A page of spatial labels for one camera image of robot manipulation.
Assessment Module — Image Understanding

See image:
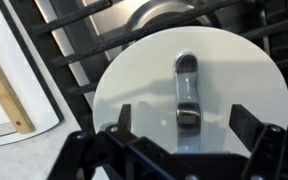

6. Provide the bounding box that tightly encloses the wooden cutting board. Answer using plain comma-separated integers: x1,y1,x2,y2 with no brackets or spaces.
0,0,65,149

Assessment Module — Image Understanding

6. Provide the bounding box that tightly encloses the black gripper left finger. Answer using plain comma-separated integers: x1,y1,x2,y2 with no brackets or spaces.
47,103,172,180

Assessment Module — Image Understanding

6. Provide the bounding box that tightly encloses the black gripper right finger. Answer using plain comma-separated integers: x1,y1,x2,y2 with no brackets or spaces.
228,103,288,180

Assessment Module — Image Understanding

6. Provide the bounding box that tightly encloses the black gas stovetop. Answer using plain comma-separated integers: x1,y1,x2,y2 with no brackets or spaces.
33,0,275,108

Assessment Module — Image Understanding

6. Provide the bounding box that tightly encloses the silver gas burner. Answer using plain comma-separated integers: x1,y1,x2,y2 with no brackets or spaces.
125,0,220,32

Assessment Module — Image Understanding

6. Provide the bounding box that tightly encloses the white lid with metal handle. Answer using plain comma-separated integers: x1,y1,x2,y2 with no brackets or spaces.
92,25,288,158

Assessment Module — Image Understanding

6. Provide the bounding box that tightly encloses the wooden spatula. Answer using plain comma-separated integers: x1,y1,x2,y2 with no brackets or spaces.
0,39,36,135

